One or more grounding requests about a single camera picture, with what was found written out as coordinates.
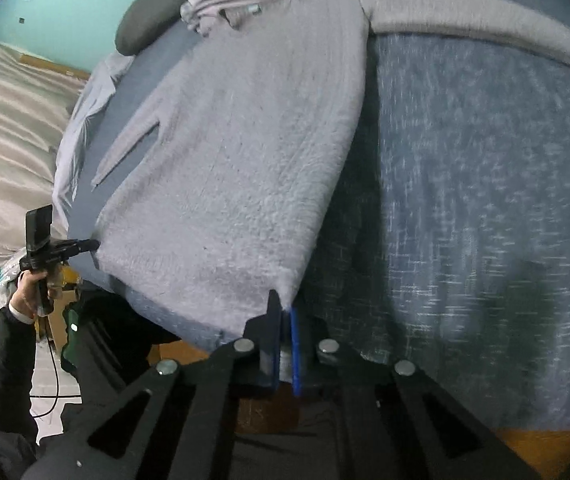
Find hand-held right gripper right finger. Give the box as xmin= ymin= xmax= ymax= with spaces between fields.
xmin=289 ymin=307 xmax=540 ymax=480

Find beige curtain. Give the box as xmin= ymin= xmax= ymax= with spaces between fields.
xmin=0 ymin=37 xmax=90 ymax=271

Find green bag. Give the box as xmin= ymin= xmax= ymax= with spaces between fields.
xmin=61 ymin=302 xmax=86 ymax=376

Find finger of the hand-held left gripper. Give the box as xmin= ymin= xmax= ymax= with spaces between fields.
xmin=65 ymin=239 xmax=100 ymax=257

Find wooden wall trim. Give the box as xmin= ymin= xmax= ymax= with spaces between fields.
xmin=19 ymin=54 xmax=90 ymax=81

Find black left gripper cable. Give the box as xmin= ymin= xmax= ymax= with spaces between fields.
xmin=0 ymin=330 xmax=82 ymax=421

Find person's left hand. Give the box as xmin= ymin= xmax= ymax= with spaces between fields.
xmin=9 ymin=269 xmax=63 ymax=319

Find crumpled plastic bags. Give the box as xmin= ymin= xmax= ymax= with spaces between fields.
xmin=0 ymin=255 xmax=30 ymax=331

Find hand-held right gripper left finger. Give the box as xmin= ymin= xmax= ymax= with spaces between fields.
xmin=22 ymin=289 xmax=286 ymax=480

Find dark grey pillow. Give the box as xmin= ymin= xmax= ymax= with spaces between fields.
xmin=116 ymin=0 xmax=206 ymax=56

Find blue flecked bed blanket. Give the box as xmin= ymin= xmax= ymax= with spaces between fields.
xmin=62 ymin=0 xmax=570 ymax=433

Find person's left forearm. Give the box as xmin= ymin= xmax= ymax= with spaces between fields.
xmin=0 ymin=304 xmax=40 ymax=443

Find grey knit sweater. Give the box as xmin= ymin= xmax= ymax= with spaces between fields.
xmin=90 ymin=0 xmax=570 ymax=341

